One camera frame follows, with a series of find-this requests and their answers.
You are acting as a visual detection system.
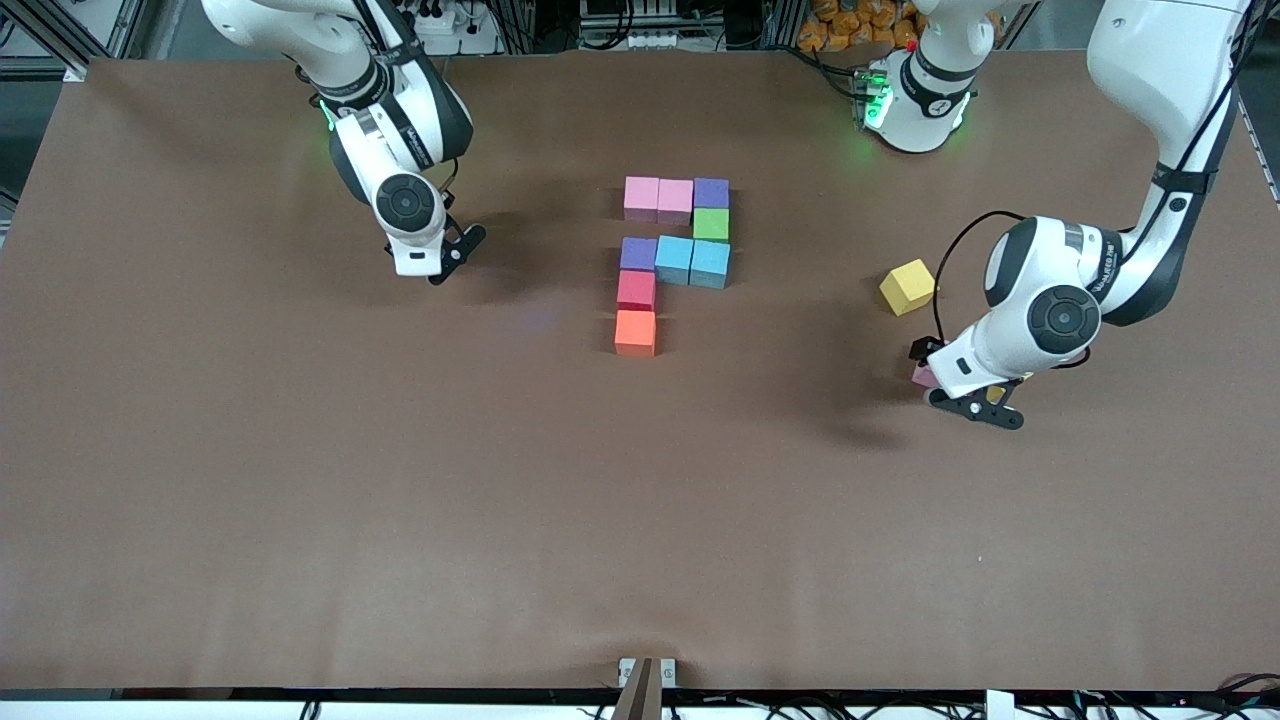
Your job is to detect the orange foam cube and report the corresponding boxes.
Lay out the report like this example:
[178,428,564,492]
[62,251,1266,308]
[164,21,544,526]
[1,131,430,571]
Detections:
[614,310,658,358]

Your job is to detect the blue foam cube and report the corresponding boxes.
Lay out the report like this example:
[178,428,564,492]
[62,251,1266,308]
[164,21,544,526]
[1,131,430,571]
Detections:
[690,240,732,291]
[655,235,694,287]

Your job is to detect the white power strip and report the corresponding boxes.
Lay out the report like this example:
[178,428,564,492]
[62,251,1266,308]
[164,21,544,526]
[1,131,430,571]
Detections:
[400,0,501,56]

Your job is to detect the white equipment box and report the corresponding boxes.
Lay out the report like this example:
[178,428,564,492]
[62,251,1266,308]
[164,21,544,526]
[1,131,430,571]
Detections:
[578,0,683,51]

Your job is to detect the bag of orange objects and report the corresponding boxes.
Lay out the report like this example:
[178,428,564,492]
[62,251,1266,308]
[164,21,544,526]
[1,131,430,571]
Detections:
[797,0,926,53]

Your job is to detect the brown paper table cover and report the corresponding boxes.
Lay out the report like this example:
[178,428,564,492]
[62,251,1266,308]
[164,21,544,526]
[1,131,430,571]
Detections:
[0,50,1280,691]

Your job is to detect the metal mounting bracket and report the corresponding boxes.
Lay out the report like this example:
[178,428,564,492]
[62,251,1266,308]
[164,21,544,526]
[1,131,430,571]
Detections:
[618,657,678,689]

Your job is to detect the aluminium frame profile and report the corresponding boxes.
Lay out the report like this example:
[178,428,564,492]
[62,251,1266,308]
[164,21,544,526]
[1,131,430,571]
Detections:
[1215,0,1280,71]
[0,0,151,83]

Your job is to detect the grey camera pole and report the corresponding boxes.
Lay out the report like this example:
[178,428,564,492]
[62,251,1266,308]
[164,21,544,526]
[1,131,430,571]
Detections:
[612,658,657,720]

